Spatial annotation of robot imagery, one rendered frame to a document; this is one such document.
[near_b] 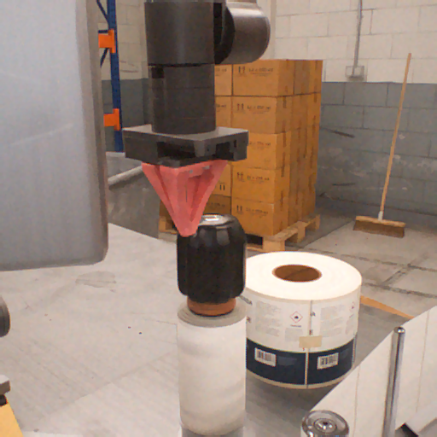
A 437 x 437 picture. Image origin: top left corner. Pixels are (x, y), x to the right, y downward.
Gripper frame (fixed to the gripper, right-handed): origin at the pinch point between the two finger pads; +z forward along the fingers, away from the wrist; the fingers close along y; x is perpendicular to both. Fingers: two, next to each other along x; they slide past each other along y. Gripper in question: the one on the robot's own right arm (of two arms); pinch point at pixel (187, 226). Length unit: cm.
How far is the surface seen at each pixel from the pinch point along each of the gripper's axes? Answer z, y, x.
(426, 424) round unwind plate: 31.5, -14.9, -27.4
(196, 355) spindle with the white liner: 17.7, 3.6, -4.1
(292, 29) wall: -30, 270, -400
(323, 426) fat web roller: 12.9, -16.4, 1.4
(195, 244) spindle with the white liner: 4.3, 4.0, -4.8
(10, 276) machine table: 39, 88, -21
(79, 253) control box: -10.4, -21.2, 24.3
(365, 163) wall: 88, 186, -403
